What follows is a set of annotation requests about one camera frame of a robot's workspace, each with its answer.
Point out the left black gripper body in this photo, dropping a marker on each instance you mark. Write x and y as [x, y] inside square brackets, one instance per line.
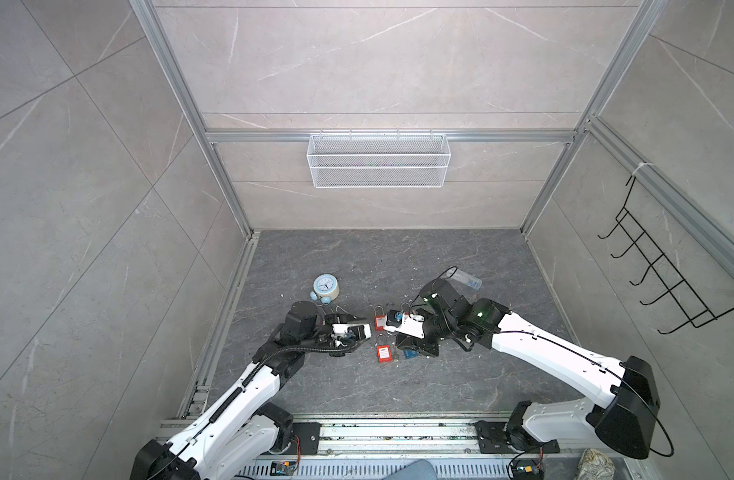
[323, 338]

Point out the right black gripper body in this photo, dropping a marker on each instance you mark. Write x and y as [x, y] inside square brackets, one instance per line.
[435, 329]

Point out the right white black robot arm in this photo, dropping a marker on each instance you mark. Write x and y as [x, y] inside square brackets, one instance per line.
[620, 402]

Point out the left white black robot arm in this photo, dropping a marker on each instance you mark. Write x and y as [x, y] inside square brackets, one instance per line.
[243, 423]

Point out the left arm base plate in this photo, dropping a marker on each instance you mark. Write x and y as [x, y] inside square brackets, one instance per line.
[303, 438]

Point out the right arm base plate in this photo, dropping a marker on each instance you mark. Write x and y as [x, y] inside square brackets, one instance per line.
[502, 438]

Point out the white wire mesh basket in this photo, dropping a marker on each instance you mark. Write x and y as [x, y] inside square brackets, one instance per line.
[378, 160]

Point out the black wire hook rack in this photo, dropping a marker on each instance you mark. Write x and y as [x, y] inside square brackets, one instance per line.
[675, 286]

